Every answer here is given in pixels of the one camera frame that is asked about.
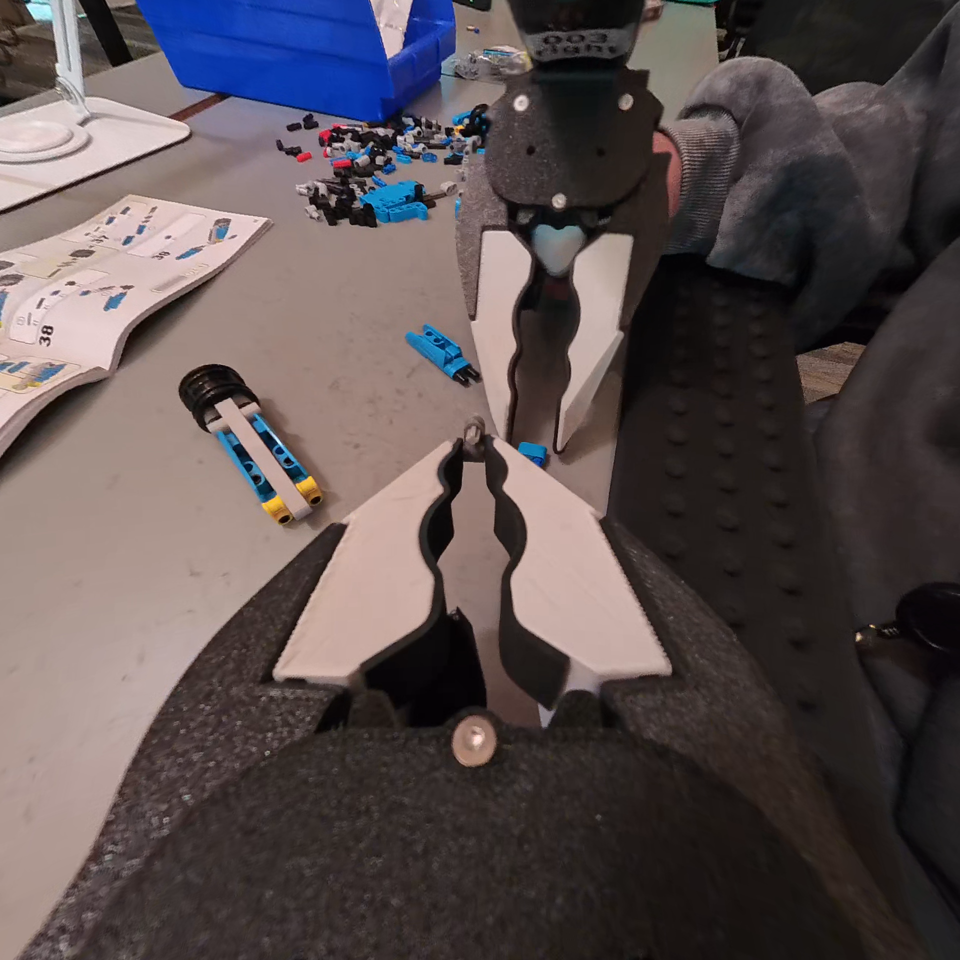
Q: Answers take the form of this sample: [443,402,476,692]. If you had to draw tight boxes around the person's right forearm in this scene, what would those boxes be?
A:
[667,56,864,354]

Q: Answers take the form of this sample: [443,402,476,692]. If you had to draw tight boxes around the clear plastic parts bags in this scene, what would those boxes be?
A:
[367,0,417,57]

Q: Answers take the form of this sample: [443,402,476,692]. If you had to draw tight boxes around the grey desk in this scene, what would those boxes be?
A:
[0,0,721,954]

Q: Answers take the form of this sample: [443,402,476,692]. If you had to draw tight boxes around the black round knob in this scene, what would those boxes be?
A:
[855,583,960,660]

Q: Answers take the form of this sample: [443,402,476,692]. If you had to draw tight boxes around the wheel and beam assembly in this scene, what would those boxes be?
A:
[177,363,325,526]

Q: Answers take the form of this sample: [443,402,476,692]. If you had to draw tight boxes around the person's right hand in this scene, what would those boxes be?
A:
[651,132,687,220]

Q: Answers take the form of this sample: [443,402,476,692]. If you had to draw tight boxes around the white stand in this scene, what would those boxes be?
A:
[0,0,192,215]

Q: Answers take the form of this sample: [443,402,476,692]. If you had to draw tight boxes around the instruction manual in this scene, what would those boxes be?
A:
[0,195,273,459]

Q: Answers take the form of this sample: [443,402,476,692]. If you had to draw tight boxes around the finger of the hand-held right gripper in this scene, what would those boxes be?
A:
[552,232,634,456]
[469,229,537,444]

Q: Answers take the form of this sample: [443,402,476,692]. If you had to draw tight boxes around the blue panel brick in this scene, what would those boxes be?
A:
[405,324,481,388]

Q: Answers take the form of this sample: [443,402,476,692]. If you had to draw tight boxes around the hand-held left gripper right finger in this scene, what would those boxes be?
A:
[486,438,674,711]

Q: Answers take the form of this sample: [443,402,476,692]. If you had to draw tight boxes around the pile of toy bricks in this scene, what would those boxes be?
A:
[273,105,496,228]

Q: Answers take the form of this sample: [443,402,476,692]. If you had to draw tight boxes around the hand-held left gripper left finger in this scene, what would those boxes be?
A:
[273,438,462,685]

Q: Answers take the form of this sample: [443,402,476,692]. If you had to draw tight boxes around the person's dark clothing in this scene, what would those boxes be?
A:
[795,0,960,960]

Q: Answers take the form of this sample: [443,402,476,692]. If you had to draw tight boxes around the blue bin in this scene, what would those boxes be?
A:
[135,0,457,123]

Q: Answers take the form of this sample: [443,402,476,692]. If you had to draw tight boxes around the black studded mat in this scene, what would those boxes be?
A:
[607,255,879,721]

